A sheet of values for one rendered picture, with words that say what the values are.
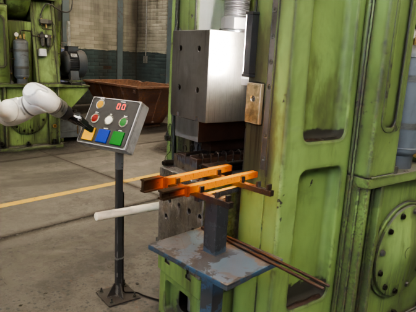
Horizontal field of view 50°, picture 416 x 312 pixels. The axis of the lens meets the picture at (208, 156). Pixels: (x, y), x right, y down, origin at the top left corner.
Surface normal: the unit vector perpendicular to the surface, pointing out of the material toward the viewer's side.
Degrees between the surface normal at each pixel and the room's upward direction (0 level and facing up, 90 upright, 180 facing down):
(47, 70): 79
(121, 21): 90
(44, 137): 90
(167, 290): 90
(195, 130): 90
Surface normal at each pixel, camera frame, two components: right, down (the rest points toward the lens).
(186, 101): -0.81, 0.09
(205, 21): 0.58, 0.21
